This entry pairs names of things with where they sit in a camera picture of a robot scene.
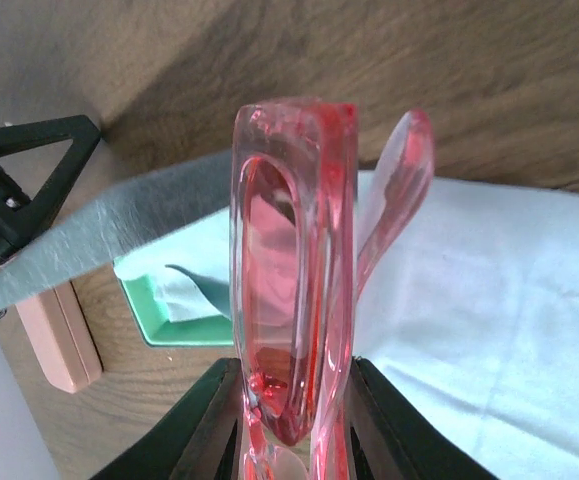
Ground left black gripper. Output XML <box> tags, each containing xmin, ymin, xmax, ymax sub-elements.
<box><xmin>0</xmin><ymin>115</ymin><xmax>100</xmax><ymax>264</ymax></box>

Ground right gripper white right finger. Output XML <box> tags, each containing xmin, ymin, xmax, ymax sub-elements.
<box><xmin>348</xmin><ymin>358</ymin><xmax>495</xmax><ymax>480</ymax></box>

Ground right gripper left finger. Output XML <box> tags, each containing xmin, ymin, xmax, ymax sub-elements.
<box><xmin>93</xmin><ymin>358</ymin><xmax>243</xmax><ymax>480</ymax></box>

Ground pink glasses case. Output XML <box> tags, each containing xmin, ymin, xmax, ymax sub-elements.
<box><xmin>15</xmin><ymin>282</ymin><xmax>103</xmax><ymax>394</ymax></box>

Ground green glasses case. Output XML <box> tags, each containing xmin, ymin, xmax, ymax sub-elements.
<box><xmin>118</xmin><ymin>269</ymin><xmax>238</xmax><ymax>347</ymax></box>

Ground light blue cleaning cloth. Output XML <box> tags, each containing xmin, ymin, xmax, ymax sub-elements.
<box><xmin>113</xmin><ymin>169</ymin><xmax>579</xmax><ymax>480</ymax></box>
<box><xmin>154</xmin><ymin>264</ymin><xmax>231</xmax><ymax>322</ymax></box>

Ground red lens sunglasses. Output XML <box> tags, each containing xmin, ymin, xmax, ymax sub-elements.
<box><xmin>230</xmin><ymin>97</ymin><xmax>435</xmax><ymax>479</ymax></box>

